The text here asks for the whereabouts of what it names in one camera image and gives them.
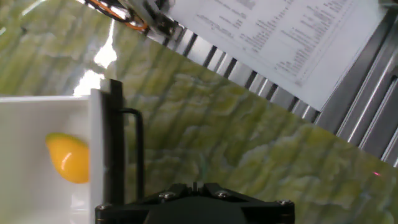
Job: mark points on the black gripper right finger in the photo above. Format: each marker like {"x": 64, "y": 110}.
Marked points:
{"x": 264, "y": 208}

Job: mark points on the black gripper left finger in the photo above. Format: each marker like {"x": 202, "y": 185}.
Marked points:
{"x": 130, "y": 208}

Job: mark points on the yellow toy mango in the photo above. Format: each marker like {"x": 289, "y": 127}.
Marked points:
{"x": 70, "y": 158}

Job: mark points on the green marble pattern mat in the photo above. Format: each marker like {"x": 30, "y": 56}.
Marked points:
{"x": 217, "y": 140}

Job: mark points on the printed paper sheet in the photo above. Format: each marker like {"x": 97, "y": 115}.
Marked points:
{"x": 280, "y": 37}

